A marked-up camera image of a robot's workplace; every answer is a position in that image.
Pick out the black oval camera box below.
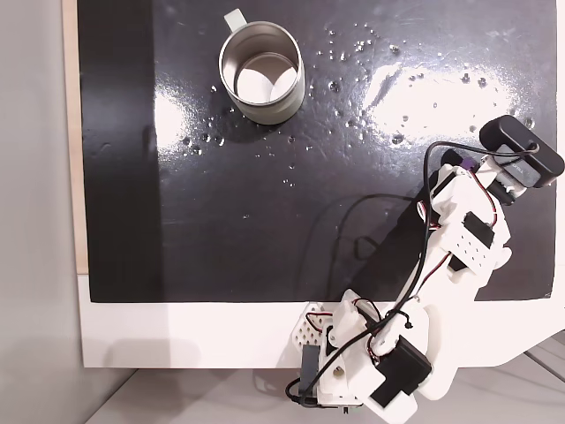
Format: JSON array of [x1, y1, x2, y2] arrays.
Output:
[[478, 115, 565, 207]]

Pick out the black table clamp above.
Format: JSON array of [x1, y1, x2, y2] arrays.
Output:
[[299, 344, 320, 398]]

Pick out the black glossy mat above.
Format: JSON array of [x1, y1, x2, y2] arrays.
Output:
[[77, 0, 558, 304]]

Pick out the black power cable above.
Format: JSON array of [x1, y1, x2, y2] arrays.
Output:
[[284, 375, 320, 406]]

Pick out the silver metal mug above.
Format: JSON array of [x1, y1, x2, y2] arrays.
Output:
[[217, 8, 306, 125]]

